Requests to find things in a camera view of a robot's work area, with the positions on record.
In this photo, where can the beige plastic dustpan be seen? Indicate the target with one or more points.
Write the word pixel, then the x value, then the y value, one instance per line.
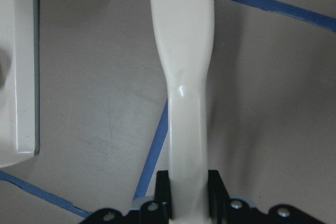
pixel 20 81

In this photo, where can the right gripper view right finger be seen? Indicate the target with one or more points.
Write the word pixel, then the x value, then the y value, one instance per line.
pixel 217 197

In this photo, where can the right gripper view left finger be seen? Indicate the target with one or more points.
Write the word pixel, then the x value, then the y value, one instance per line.
pixel 163 193

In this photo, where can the beige hand brush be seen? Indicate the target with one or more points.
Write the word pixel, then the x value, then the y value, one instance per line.
pixel 184 35

